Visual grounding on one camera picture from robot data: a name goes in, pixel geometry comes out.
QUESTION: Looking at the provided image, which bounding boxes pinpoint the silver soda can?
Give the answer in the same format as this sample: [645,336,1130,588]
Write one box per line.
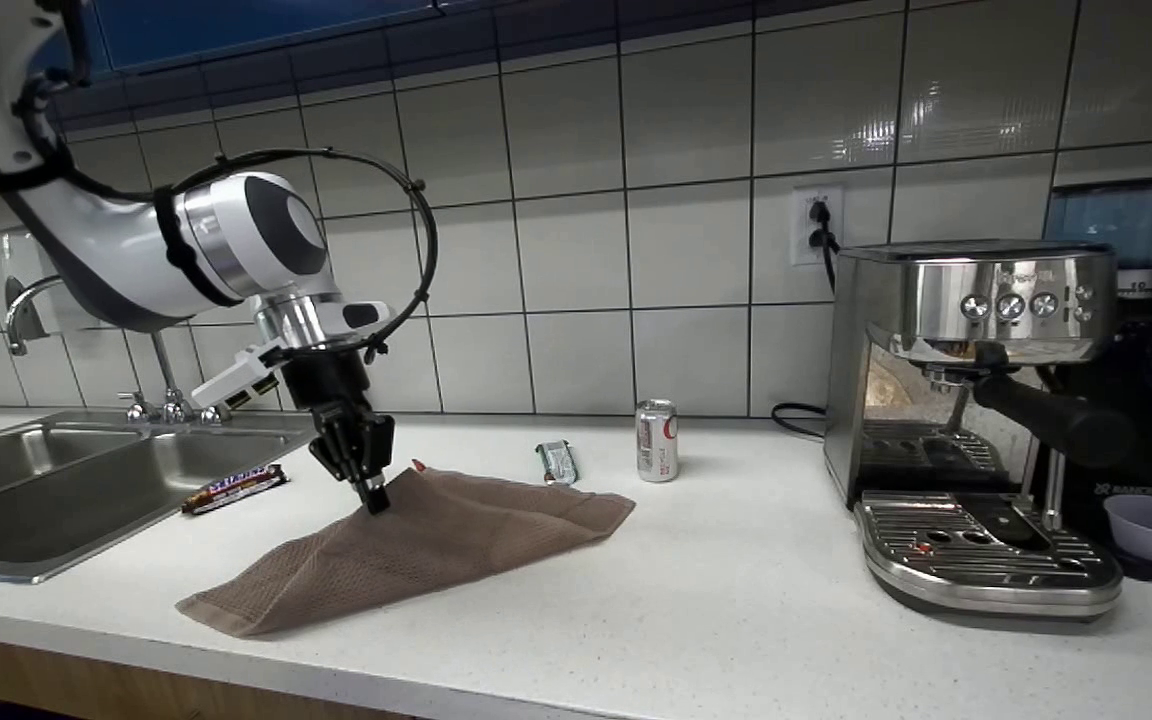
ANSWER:
[631,395,686,487]

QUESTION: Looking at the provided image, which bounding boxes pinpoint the white wall outlet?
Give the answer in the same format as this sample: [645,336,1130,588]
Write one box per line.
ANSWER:
[790,186,849,269]

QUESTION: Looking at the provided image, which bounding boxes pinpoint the Snickers chocolate bar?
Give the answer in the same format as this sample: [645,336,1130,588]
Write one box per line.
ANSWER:
[181,460,292,518]

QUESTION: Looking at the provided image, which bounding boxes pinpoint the brown waffle towel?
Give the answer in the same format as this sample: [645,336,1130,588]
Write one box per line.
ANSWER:
[173,460,642,638]

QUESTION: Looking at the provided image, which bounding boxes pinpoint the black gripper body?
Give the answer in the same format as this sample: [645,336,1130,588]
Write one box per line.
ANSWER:
[277,341,399,474]

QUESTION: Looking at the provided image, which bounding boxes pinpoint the stainless steel espresso machine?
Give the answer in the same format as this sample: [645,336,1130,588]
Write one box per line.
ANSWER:
[820,236,1130,623]

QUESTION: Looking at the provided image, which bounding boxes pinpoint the black appliance power cable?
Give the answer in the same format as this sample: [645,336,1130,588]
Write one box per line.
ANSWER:
[768,194,849,438]

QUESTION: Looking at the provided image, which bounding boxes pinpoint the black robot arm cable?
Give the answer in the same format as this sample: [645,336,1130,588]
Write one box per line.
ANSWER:
[14,76,444,362]

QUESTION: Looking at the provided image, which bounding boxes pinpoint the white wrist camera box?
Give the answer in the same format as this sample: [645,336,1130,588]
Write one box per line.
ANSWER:
[189,341,288,416]

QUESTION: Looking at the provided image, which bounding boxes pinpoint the stainless steel sink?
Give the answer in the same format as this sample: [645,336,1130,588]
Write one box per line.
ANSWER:
[0,406,328,588]

